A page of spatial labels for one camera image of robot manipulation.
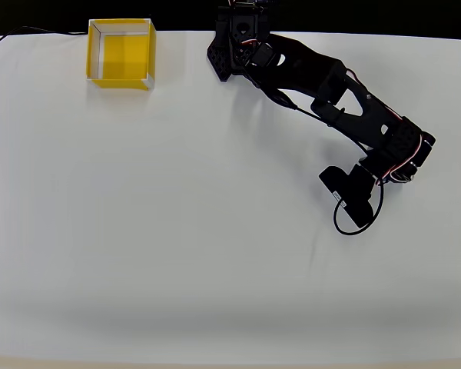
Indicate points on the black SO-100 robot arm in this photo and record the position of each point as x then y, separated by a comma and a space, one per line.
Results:
322, 73

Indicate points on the yellow open cardboard box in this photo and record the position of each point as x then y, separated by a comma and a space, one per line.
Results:
127, 50

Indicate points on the black webcam with white label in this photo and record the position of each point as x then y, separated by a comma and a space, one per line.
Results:
353, 200

